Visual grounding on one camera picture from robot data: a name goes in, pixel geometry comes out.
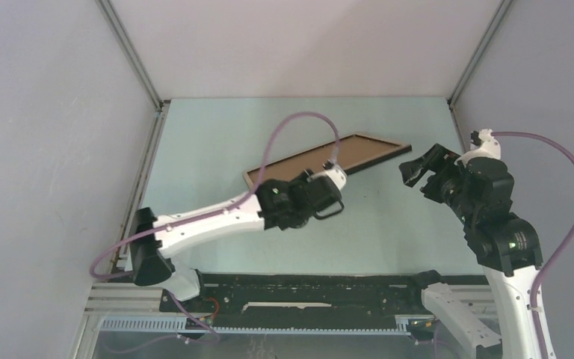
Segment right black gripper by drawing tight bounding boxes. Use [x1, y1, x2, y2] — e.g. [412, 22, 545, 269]
[398, 141, 475, 223]

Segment wooden picture frame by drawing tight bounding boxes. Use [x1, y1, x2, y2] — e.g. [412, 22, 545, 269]
[242, 132, 413, 190]

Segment brown cardboard backing board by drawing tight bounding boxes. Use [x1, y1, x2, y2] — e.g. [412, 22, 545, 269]
[247, 136, 402, 187]

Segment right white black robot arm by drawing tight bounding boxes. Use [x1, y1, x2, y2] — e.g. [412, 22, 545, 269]
[399, 141, 554, 358]

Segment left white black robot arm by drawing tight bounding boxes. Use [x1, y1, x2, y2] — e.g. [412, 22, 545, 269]
[129, 166, 347, 312]

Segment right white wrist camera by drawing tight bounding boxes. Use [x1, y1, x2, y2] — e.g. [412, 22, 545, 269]
[457, 129, 502, 166]

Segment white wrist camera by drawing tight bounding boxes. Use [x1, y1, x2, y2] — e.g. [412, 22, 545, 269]
[323, 161, 347, 191]
[457, 129, 502, 166]

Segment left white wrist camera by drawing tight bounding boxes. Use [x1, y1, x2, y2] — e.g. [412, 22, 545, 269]
[323, 161, 347, 191]

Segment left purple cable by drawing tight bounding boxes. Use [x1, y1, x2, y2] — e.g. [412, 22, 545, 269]
[89, 111, 342, 355]

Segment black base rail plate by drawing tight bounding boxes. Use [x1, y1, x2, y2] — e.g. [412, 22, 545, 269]
[160, 271, 496, 333]

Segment right corner aluminium post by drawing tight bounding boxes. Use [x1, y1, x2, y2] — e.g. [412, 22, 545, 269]
[448, 0, 516, 108]

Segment corner aluminium post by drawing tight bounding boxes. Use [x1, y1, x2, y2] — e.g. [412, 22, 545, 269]
[95, 0, 164, 111]
[448, 0, 516, 108]

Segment white cable duct strip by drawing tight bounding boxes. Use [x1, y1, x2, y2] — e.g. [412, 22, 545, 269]
[98, 316, 409, 335]

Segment aluminium frame rails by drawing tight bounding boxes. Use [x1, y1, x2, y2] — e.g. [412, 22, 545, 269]
[84, 283, 498, 319]

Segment left corner aluminium post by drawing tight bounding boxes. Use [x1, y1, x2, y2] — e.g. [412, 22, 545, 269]
[95, 0, 164, 111]

